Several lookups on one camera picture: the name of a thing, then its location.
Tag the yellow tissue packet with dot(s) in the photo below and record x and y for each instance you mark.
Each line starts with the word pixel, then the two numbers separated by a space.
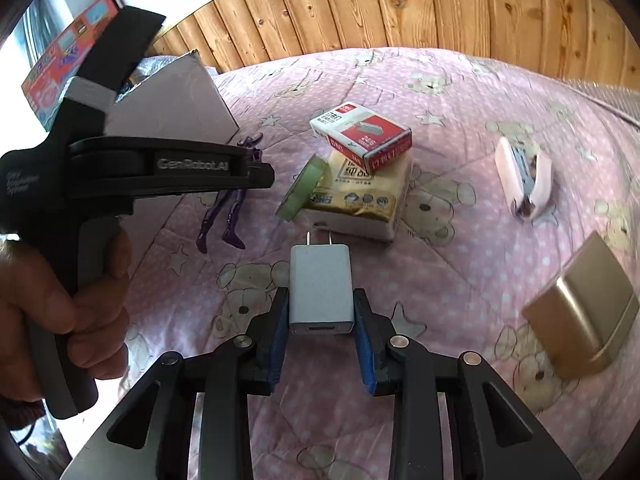
pixel 360 202

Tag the white cardboard box container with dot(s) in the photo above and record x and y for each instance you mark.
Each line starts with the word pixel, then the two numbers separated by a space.
pixel 190 105

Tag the red and white staple box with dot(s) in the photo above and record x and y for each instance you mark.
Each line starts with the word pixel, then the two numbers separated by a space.
pixel 365 135

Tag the clear bubble wrap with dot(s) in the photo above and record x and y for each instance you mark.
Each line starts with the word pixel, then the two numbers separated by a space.
pixel 150 67

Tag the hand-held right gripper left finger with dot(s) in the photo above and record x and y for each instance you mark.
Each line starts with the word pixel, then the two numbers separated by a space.
pixel 277 332

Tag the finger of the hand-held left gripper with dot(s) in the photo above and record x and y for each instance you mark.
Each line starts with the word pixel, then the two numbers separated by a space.
pixel 260 172

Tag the pink bear print blanket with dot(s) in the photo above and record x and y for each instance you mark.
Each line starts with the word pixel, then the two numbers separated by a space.
pixel 450 110

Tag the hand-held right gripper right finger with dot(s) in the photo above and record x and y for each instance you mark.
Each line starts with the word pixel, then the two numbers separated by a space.
pixel 362 342

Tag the gold tin box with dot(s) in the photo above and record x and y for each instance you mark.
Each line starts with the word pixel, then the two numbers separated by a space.
pixel 575 310

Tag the person's left hand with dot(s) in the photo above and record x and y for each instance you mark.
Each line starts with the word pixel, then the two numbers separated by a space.
pixel 100 300

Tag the pink stapler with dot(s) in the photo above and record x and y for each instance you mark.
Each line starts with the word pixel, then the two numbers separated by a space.
pixel 506 165

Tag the superhero print pillow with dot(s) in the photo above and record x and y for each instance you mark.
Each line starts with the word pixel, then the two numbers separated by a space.
pixel 55 75

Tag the grey dotted mattress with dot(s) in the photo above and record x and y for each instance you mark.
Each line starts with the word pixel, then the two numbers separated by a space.
pixel 610 97

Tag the white USB charger plug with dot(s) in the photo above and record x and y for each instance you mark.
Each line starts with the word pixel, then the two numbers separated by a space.
pixel 320 285

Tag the purple action figure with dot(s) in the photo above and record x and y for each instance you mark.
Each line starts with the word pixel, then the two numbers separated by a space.
pixel 232 227

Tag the green clear tape roll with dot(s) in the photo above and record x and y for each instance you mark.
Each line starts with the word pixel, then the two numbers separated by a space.
pixel 300 190

